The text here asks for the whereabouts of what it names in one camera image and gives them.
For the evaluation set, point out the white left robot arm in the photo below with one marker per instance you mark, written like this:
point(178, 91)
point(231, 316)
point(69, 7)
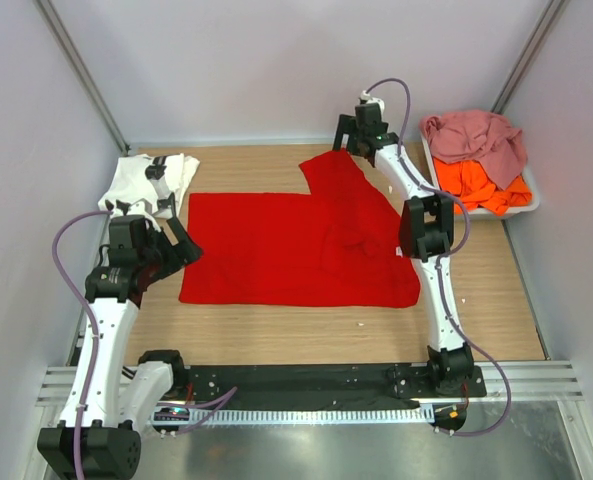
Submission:
point(100, 430)

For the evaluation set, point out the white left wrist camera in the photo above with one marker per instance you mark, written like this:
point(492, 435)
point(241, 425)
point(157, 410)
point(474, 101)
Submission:
point(142, 207)

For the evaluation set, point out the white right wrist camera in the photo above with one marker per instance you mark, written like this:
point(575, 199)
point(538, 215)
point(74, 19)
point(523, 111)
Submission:
point(367, 98)

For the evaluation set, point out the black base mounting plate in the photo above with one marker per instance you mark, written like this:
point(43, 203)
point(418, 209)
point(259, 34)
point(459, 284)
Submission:
point(320, 387)

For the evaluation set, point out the folded white printed t shirt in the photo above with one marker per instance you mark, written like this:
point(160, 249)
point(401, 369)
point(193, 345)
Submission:
point(161, 180)

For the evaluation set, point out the slotted grey cable duct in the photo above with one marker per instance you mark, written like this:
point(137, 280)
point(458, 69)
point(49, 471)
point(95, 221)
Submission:
point(226, 418)

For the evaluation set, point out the pink t shirt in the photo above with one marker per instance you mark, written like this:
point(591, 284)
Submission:
point(476, 135)

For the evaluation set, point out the aluminium right frame post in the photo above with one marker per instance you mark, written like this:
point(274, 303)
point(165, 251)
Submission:
point(553, 11)

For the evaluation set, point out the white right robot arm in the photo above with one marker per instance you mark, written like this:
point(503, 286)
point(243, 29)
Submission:
point(426, 236)

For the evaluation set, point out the red t shirt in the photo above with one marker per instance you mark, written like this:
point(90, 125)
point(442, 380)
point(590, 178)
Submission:
point(334, 246)

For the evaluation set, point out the orange t shirt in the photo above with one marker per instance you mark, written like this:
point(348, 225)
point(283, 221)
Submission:
point(469, 181)

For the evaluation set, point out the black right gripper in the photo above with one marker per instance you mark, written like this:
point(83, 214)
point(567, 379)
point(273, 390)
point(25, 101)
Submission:
point(345, 126)

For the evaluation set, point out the aluminium frame post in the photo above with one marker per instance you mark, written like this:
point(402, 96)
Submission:
point(553, 11)
point(67, 46)

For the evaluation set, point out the white plastic tray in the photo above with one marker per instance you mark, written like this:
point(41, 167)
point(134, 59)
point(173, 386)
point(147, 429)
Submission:
point(480, 213)

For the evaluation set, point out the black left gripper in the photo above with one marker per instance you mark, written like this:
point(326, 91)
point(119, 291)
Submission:
point(188, 252)

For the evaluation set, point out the aluminium left frame post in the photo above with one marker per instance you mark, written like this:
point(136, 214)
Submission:
point(67, 46)

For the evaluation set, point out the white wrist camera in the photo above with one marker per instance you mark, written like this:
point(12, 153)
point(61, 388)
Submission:
point(367, 98)
point(142, 207)

